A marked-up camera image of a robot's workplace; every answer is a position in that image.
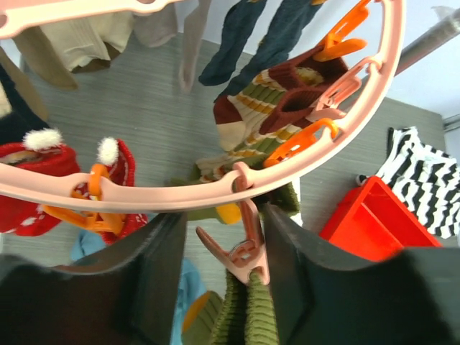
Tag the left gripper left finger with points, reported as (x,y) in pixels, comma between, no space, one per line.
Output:
(123,294)

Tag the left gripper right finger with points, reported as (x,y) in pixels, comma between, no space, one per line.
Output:
(324,295)

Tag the olive green orange-toe sock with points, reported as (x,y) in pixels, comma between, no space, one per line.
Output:
(247,315)

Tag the pink round clip hanger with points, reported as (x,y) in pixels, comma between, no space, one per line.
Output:
(92,201)

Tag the red christmas sock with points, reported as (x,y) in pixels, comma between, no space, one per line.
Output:
(120,163)
(29,167)

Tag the blue cloth garment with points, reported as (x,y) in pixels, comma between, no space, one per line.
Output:
(190,286)

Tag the red plastic tray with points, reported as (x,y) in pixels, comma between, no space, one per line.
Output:
(372,223)

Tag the black white striped garment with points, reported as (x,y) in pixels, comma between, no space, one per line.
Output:
(424,179)

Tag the maroon striped sock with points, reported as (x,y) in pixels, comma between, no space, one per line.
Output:
(298,72)
(251,129)

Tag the black white cuffed sock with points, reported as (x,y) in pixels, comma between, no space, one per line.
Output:
(21,119)

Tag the beige sock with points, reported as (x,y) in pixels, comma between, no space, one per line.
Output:
(79,42)

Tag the brown sock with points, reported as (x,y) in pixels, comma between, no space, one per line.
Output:
(41,57)

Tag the metal clothes rack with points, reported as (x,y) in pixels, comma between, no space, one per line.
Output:
(445,30)

